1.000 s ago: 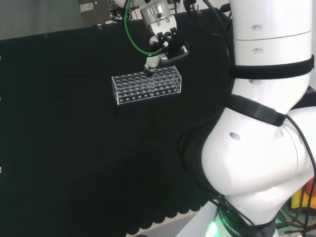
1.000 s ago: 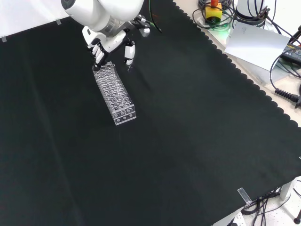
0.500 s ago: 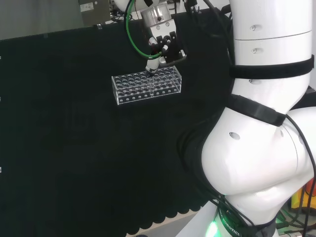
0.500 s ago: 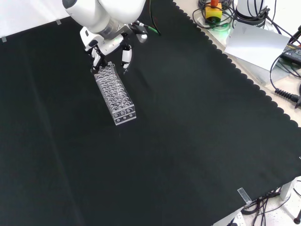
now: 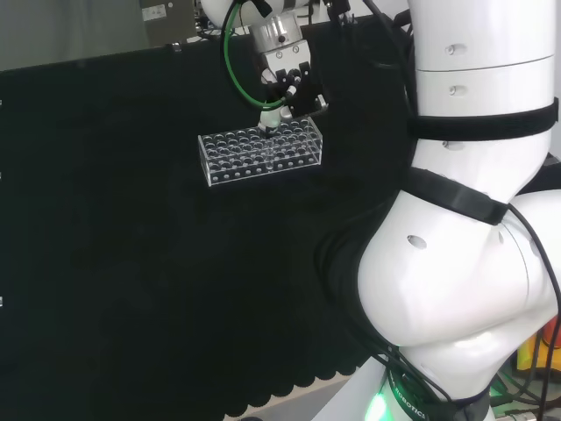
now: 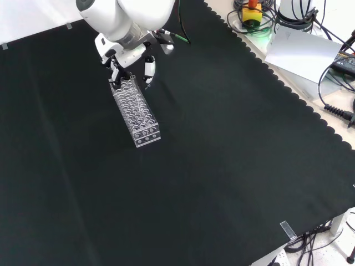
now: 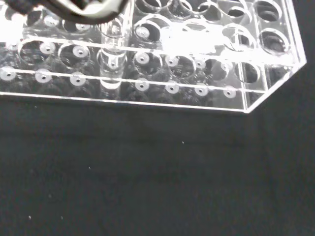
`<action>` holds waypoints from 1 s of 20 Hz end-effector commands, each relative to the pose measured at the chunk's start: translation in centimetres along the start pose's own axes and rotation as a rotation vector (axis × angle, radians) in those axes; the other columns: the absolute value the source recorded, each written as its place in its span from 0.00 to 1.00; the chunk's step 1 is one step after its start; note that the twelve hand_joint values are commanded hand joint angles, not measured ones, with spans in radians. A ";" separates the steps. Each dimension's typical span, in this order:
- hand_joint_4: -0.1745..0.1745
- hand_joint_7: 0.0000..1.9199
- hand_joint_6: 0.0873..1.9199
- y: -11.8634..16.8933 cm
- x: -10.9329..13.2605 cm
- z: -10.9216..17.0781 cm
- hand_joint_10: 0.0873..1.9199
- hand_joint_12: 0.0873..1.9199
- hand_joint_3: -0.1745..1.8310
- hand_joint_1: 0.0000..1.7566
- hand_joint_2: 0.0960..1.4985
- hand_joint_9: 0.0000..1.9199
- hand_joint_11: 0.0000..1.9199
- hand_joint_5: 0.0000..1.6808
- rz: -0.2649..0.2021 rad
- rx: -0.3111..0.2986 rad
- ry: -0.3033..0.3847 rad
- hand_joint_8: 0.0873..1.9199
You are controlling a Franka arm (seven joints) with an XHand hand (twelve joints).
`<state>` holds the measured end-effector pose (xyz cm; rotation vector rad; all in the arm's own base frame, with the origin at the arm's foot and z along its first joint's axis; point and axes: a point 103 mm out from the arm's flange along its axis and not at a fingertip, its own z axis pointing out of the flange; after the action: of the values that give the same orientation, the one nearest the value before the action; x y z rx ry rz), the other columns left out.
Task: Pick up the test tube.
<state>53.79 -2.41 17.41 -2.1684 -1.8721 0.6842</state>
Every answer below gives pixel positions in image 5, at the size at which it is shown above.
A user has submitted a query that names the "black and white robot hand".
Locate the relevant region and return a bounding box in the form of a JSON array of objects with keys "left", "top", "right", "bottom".
[{"left": 257, "top": 38, "right": 330, "bottom": 138}]

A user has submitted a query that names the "clear glass test tube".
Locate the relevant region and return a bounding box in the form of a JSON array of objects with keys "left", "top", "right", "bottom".
[{"left": 262, "top": 129, "right": 275, "bottom": 172}]

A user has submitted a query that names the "clear test tube rack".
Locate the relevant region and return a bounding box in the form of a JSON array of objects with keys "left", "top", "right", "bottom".
[{"left": 197, "top": 117, "right": 326, "bottom": 189}]

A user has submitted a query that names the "black bench cloth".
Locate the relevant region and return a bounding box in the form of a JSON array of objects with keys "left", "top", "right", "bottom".
[{"left": 0, "top": 20, "right": 420, "bottom": 418}]

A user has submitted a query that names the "yellow stop button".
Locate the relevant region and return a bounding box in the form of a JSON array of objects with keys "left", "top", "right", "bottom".
[{"left": 515, "top": 316, "right": 561, "bottom": 375}]

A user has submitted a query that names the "green cable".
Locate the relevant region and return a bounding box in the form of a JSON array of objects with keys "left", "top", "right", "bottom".
[{"left": 221, "top": 0, "right": 289, "bottom": 111}]

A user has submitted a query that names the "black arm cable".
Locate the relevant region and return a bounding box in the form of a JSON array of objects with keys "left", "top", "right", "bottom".
[{"left": 361, "top": 0, "right": 561, "bottom": 416}]

